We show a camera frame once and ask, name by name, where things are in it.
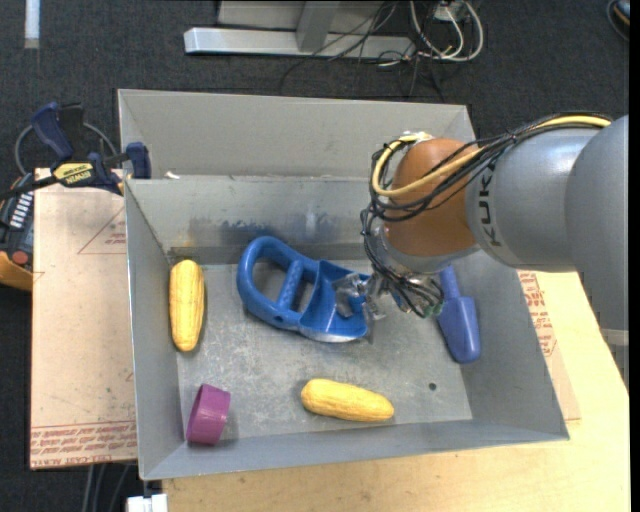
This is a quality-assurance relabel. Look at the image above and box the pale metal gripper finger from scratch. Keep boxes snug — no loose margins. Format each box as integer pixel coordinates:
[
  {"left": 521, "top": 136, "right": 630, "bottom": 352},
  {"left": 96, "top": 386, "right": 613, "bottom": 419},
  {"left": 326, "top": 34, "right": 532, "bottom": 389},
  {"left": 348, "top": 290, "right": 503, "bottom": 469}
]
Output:
[
  {"left": 362, "top": 305, "right": 378, "bottom": 346},
  {"left": 333, "top": 273, "right": 369, "bottom": 318}
]

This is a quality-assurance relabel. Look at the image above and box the large blue plastic scoop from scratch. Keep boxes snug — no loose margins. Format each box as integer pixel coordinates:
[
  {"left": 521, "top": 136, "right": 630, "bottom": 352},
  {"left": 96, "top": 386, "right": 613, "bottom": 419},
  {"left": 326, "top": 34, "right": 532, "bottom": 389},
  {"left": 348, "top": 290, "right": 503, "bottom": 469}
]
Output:
[{"left": 235, "top": 235, "right": 374, "bottom": 345}]

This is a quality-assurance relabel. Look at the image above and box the yellow toy corn cob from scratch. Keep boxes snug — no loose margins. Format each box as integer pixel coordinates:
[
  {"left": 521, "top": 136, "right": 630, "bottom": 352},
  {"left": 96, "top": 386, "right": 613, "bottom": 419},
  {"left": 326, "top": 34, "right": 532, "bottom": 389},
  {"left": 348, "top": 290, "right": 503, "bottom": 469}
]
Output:
[
  {"left": 300, "top": 378, "right": 396, "bottom": 423},
  {"left": 168, "top": 258, "right": 207, "bottom": 353}
]

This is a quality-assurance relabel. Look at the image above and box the small blue toy shovel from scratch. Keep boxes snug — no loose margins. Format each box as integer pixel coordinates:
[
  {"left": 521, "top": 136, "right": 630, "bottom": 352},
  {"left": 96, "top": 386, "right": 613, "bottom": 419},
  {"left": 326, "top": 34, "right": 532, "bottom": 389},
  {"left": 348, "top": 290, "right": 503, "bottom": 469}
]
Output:
[{"left": 433, "top": 264, "right": 483, "bottom": 365}]

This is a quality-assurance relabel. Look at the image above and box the grey metal bin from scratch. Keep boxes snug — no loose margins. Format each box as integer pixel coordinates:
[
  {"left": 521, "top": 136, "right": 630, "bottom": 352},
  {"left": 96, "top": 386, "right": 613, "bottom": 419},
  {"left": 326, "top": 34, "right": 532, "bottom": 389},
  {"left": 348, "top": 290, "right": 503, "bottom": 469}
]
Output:
[{"left": 117, "top": 88, "right": 571, "bottom": 482}]

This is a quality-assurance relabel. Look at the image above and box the purple plastic cup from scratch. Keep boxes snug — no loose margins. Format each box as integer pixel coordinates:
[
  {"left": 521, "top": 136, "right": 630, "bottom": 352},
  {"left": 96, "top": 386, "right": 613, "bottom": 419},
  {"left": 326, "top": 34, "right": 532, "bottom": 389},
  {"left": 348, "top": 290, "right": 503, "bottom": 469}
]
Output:
[{"left": 185, "top": 383, "right": 232, "bottom": 447}]

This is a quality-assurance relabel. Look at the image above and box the brown cardboard board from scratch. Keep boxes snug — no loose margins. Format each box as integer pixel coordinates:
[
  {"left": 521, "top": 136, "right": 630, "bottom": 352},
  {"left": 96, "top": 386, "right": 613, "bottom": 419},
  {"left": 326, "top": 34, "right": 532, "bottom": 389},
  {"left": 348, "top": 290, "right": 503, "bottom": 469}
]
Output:
[{"left": 29, "top": 168, "right": 582, "bottom": 471}]

